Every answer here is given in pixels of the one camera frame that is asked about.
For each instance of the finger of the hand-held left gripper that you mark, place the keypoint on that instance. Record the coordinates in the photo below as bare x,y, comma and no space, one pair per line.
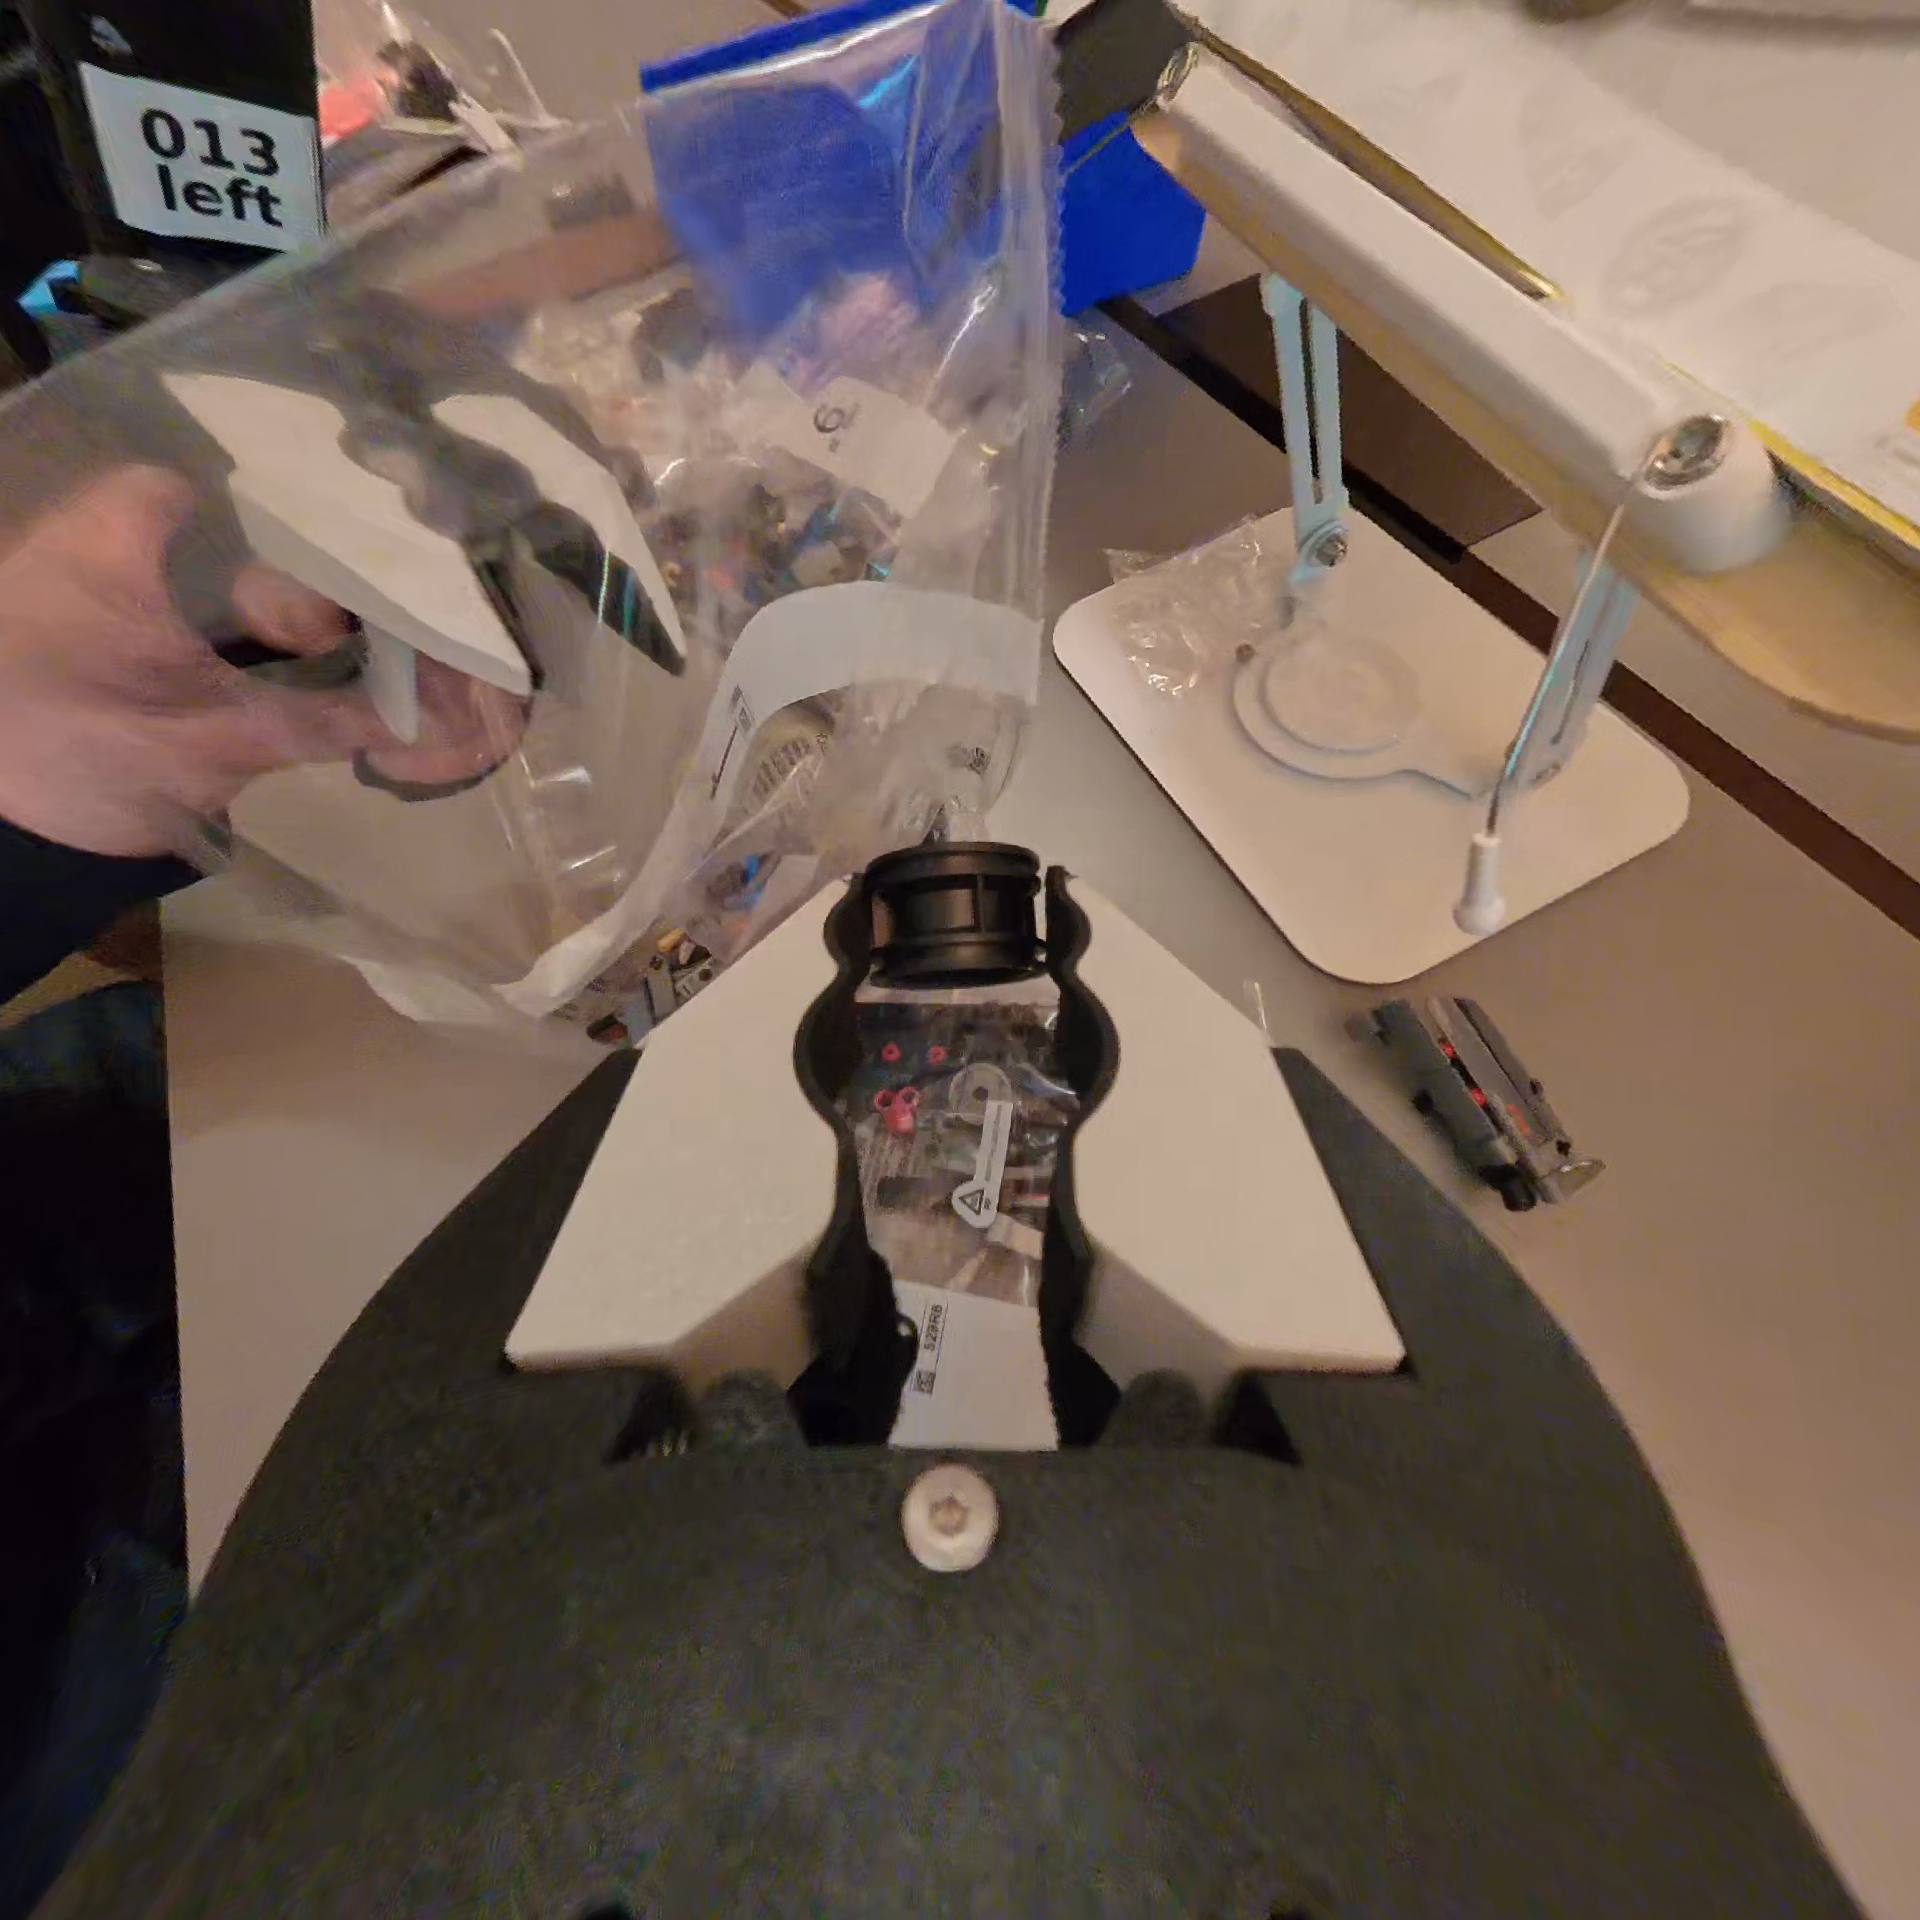
345,523
600,511

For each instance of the small black lego assembly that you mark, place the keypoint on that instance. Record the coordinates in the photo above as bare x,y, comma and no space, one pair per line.
1477,1095

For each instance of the clear bag of black red parts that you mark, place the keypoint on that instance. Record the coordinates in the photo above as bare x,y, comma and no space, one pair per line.
961,1184

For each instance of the blue storage bin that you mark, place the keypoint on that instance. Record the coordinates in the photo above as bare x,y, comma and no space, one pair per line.
1125,224

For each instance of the person's left forearm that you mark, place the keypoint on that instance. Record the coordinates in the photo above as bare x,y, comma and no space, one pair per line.
75,901

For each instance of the black display board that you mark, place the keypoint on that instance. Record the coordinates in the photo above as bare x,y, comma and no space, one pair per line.
1109,59

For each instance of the small clear plastic wrapper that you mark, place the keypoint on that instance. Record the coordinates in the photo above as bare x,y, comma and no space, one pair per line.
1185,600

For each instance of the large clear bag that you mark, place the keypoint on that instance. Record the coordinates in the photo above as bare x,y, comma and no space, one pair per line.
495,870

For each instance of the person's left hand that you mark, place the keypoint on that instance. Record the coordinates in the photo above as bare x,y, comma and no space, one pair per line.
106,675

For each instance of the black lego wheel rim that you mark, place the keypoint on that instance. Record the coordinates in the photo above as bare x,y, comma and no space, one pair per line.
953,915

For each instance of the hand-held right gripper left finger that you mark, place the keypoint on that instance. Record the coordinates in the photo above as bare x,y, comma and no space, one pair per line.
660,1201

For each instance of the white book stand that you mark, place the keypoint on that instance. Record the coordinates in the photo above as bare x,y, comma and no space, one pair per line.
1348,839

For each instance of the person's legs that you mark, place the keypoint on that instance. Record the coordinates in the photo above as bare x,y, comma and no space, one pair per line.
75,1350

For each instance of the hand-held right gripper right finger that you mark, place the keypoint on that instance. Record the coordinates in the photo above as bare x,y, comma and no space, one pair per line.
1243,1201

